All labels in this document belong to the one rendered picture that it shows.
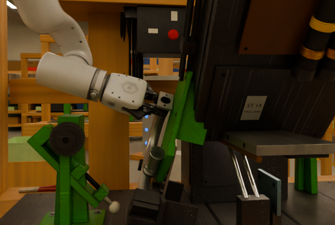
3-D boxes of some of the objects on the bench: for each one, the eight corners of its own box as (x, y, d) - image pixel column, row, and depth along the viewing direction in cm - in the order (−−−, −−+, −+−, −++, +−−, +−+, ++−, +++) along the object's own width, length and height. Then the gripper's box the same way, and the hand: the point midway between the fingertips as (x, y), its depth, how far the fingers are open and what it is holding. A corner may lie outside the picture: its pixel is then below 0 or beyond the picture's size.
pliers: (67, 186, 107) (67, 183, 107) (66, 190, 102) (66, 187, 102) (20, 190, 103) (20, 186, 103) (17, 195, 98) (17, 191, 98)
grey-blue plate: (283, 247, 61) (283, 180, 60) (274, 247, 60) (274, 180, 60) (262, 226, 70) (262, 168, 70) (254, 227, 70) (254, 168, 70)
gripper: (106, 76, 83) (167, 96, 86) (89, 118, 71) (160, 140, 74) (111, 56, 78) (175, 78, 80) (93, 99, 66) (169, 122, 69)
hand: (161, 106), depth 77 cm, fingers closed on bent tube, 3 cm apart
